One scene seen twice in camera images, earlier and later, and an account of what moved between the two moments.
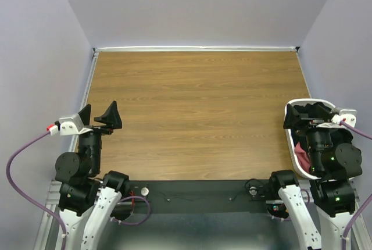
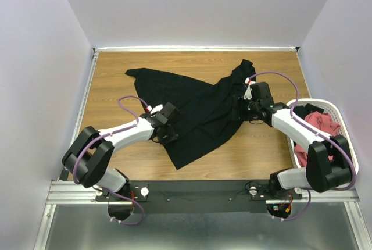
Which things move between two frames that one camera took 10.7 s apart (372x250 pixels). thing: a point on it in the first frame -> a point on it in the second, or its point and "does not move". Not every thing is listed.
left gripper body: (97, 131) -> (169, 136)
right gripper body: (313, 122) -> (247, 111)
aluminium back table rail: (196, 48) does not move
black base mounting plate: (196, 196) does not move
